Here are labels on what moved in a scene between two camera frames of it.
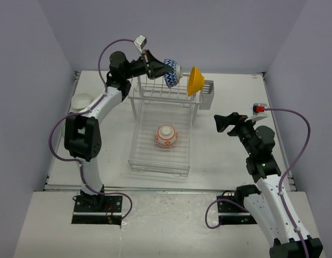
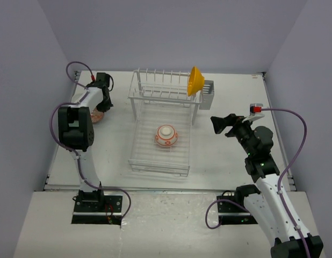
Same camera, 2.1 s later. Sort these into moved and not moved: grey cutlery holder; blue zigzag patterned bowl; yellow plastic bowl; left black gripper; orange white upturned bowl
Moved: blue zigzag patterned bowl; left black gripper
Not moved: yellow plastic bowl; grey cutlery holder; orange white upturned bowl
